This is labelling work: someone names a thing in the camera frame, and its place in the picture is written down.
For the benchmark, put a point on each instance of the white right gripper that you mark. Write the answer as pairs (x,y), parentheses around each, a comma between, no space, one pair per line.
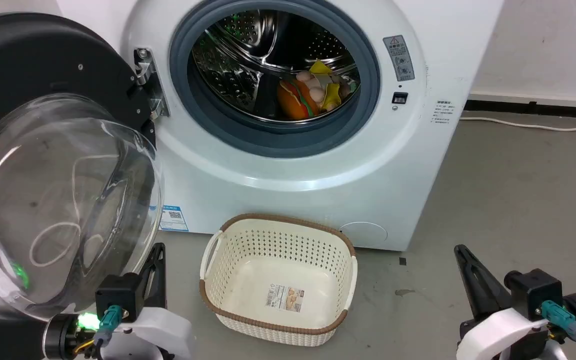
(498,332)

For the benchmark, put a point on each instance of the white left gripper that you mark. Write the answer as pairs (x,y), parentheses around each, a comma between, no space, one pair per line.
(163,332)

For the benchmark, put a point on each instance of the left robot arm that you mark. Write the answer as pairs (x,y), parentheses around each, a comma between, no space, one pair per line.
(63,337)

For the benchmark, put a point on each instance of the white washing machine body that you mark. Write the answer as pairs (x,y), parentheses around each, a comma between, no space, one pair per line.
(268,190)

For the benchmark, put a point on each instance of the metal door hinge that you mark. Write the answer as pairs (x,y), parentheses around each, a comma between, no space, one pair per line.
(144,70)

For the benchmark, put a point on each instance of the steel washing drum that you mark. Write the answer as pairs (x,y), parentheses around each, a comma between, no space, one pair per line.
(248,50)

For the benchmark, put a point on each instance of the washer door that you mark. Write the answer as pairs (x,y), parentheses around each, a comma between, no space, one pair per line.
(28,60)

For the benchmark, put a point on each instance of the blue QR sticker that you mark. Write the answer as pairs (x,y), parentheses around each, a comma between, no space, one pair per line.
(174,218)

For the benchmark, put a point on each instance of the cream laundry basket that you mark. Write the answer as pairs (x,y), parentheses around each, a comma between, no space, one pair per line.
(248,295)

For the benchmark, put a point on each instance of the round filter cover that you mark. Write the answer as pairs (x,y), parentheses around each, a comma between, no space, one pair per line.
(364,235)

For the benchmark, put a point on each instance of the paper label in basket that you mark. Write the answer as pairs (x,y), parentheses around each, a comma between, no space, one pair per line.
(285,298)

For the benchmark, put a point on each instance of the small text sticker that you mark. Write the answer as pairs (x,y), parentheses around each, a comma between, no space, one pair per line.
(442,112)

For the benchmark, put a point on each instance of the black baseboard strip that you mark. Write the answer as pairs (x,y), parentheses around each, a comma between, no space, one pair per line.
(543,109)

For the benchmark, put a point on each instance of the orange hamburger toy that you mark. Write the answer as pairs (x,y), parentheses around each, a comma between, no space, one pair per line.
(293,102)

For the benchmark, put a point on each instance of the yellow cloth toy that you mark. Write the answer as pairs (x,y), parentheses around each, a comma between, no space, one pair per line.
(320,67)

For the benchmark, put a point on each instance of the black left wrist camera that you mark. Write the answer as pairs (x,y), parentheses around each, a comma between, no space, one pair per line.
(118,296)

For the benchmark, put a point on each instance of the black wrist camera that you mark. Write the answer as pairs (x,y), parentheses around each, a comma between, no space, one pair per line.
(118,296)
(535,292)

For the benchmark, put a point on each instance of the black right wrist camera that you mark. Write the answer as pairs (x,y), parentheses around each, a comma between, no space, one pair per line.
(535,292)

